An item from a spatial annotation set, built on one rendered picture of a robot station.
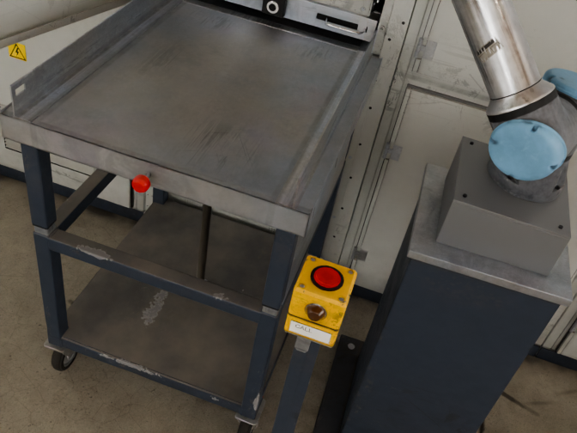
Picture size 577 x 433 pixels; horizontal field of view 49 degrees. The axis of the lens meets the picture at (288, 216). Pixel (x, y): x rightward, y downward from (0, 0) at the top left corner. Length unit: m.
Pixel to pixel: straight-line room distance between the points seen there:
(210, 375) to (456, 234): 0.75
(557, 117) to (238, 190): 0.55
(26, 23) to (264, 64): 0.55
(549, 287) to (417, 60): 0.66
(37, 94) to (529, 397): 1.63
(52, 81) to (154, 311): 0.72
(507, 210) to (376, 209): 0.71
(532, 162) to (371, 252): 0.99
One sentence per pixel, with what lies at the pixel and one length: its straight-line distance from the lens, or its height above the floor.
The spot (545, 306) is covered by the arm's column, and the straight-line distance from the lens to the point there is 1.35.
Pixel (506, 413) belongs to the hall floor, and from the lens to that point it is 2.09.
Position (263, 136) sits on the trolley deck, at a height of 0.85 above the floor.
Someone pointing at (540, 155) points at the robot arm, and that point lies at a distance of 1.11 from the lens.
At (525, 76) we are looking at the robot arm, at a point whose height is 1.13.
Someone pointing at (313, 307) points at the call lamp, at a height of 0.88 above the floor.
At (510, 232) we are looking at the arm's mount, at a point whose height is 0.83.
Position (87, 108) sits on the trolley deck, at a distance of 1.33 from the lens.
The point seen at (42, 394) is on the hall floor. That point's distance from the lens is 1.89.
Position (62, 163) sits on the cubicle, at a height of 0.16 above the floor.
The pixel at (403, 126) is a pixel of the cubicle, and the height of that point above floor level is 0.69.
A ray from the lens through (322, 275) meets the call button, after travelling 0.93.
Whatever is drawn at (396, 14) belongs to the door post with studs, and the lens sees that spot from 1.65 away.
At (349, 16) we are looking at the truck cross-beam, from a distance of 1.71.
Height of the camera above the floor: 1.56
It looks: 40 degrees down
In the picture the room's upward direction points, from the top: 12 degrees clockwise
